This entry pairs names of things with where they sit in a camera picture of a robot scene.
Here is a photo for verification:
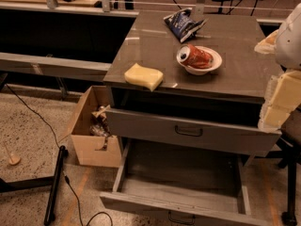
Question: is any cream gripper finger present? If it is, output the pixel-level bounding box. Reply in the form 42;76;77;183
258;70;301;132
254;30;278;55

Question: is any red coke can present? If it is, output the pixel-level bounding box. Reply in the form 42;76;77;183
177;44;214;69

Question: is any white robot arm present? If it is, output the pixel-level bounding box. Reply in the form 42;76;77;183
254;4;301;133

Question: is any white paper bowl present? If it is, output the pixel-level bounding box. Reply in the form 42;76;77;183
176;44;222;75

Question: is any upper grey drawer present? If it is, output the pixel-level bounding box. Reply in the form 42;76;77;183
106;108;281;156

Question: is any black stand right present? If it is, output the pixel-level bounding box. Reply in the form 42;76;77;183
266;132;301;226

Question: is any blue chip bag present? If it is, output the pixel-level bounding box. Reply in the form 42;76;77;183
164;8;207;43

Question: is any grey drawer cabinet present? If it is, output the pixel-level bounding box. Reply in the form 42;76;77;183
101;12;277;226

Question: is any yellow sponge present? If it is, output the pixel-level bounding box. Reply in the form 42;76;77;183
124;63;164;91

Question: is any lower open grey drawer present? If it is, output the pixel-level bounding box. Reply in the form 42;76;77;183
101;140;268;226

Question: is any crumpled trash in box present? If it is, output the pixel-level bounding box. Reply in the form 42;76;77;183
89;105;111;137

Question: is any cardboard box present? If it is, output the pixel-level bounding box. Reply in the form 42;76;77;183
63;86;122;168

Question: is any black table leg base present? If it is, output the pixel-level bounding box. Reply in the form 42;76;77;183
0;145;69;226

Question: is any grey metal railing beam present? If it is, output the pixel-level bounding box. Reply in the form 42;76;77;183
0;53;111;82

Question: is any small wooden floor object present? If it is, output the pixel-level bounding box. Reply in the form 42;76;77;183
4;145;21;166

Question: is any black floor cable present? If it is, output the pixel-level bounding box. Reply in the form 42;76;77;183
4;83;114;226

